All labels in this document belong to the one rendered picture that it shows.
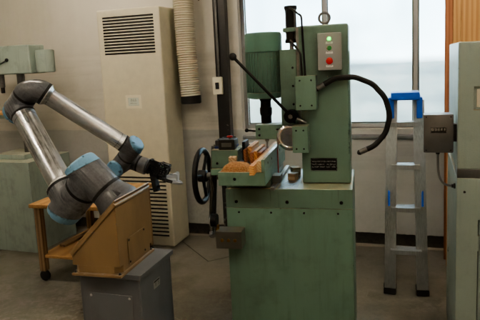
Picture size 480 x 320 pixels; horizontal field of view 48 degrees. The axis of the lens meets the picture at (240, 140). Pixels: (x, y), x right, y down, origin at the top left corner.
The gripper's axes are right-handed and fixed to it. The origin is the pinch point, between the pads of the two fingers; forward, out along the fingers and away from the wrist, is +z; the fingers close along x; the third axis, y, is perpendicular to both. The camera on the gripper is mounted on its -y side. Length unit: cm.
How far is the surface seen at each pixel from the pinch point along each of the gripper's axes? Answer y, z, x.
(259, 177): 31, 45, -42
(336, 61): 87, 58, -25
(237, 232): 2, 43, -39
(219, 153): 28.3, 19.9, -19.3
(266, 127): 47, 37, -12
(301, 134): 52, 55, -29
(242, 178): 27, 38, -42
